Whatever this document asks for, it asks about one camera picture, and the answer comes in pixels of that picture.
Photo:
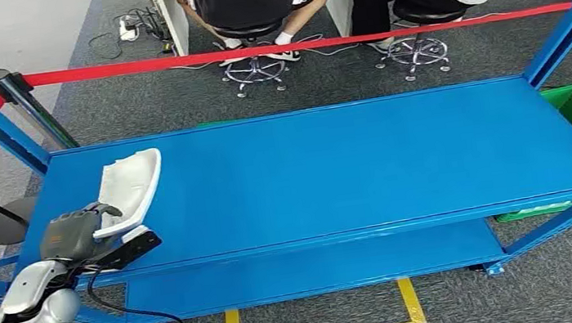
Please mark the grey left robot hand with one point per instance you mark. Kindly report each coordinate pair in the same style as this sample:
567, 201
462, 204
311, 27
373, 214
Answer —
69, 236

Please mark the white plastic shell part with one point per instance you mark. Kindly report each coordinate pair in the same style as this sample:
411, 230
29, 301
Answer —
128, 185

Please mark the blue metal shelf rack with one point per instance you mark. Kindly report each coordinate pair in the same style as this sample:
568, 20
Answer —
319, 167

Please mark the white power strip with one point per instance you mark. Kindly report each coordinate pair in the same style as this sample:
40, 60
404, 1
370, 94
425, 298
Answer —
127, 33

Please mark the long red barrier belt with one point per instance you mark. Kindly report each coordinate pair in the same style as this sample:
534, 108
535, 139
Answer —
251, 52

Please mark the black swivel stool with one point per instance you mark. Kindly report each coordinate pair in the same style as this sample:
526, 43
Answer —
248, 31
426, 17

